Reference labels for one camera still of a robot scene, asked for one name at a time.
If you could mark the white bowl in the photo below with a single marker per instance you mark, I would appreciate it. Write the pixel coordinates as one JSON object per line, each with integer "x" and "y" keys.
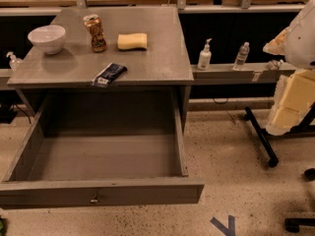
{"x": 49, "y": 39}

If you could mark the blue tape floor marker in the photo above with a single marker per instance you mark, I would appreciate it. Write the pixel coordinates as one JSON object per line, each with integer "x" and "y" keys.
{"x": 226, "y": 230}

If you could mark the yellow sponge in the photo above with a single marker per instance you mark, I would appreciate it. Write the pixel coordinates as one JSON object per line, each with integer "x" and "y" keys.
{"x": 132, "y": 41}

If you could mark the orange soda can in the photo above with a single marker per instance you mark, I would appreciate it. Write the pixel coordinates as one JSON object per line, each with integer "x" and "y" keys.
{"x": 93, "y": 24}

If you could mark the white pump lotion bottle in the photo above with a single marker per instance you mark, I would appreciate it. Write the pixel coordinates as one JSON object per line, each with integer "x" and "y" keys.
{"x": 205, "y": 56}

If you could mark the clear pump sanitizer bottle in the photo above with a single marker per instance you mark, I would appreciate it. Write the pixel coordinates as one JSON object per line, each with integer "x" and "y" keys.
{"x": 14, "y": 60}

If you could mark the black chair base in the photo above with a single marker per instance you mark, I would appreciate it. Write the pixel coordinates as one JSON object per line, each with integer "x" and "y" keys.
{"x": 305, "y": 128}

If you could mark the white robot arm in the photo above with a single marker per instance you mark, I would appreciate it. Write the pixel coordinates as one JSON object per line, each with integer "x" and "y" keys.
{"x": 299, "y": 47}

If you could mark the clear plastic water bottle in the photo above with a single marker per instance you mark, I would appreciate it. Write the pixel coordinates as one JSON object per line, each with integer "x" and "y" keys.
{"x": 241, "y": 56}

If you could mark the crumpled clear wrapper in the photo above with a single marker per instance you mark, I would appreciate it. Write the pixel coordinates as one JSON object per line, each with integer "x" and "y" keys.
{"x": 275, "y": 64}

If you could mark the grey cabinet desk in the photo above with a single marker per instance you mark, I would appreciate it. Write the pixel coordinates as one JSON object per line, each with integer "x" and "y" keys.
{"x": 57, "y": 88}

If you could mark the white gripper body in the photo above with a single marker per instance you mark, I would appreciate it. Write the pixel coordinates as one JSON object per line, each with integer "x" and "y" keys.
{"x": 302, "y": 41}

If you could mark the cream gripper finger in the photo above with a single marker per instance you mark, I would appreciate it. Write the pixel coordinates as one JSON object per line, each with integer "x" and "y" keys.
{"x": 276, "y": 45}

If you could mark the open grey top drawer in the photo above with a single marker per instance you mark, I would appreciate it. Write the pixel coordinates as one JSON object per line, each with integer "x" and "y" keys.
{"x": 102, "y": 149}

